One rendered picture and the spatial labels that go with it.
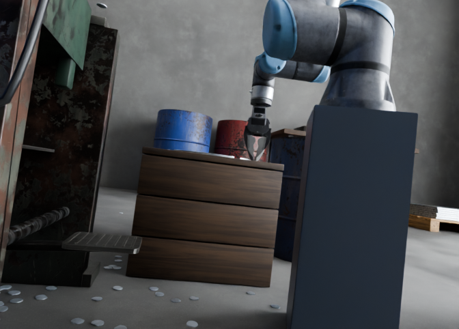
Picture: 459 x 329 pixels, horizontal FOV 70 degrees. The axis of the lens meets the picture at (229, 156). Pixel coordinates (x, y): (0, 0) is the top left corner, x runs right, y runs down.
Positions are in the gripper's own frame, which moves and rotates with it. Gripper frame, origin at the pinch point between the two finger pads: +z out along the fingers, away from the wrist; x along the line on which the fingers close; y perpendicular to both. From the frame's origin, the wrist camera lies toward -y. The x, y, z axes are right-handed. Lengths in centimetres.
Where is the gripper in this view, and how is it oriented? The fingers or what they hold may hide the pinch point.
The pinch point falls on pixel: (254, 158)
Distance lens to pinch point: 109.0
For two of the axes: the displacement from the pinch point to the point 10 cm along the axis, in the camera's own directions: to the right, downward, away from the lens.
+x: -9.9, -1.2, 0.7
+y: 0.6, 0.6, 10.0
